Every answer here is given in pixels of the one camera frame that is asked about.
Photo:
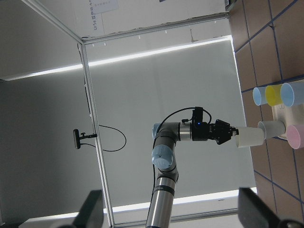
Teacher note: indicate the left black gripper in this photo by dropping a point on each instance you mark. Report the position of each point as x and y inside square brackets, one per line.
[219, 131]

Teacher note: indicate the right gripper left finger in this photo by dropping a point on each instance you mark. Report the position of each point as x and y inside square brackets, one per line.
[91, 214]

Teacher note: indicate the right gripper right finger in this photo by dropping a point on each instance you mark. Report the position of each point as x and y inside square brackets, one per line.
[254, 213]

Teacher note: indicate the cream white plastic cup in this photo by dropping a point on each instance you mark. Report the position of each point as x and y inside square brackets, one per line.
[249, 136]

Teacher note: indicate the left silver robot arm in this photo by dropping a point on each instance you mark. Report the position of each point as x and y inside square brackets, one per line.
[166, 136]

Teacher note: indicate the grey plastic cup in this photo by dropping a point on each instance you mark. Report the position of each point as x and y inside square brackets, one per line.
[272, 128]

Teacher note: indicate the light blue cup near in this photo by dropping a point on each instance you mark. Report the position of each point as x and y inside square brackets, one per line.
[259, 95]

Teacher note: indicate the light blue cup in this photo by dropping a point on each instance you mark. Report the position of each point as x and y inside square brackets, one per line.
[292, 93]
[259, 95]

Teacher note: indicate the yellow plastic cup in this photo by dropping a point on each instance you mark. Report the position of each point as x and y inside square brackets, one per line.
[273, 95]

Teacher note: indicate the pink plastic cup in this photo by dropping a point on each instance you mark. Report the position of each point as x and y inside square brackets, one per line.
[295, 136]

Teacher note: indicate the light blue cup far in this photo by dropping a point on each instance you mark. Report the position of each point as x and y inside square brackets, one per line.
[292, 93]

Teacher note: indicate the cream plastic tray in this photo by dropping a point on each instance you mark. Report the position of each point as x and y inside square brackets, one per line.
[293, 115]

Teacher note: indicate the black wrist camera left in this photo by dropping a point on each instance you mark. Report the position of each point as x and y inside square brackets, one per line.
[197, 116]

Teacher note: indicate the black webcam on frame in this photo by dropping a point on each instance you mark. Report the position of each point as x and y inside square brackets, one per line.
[80, 136]

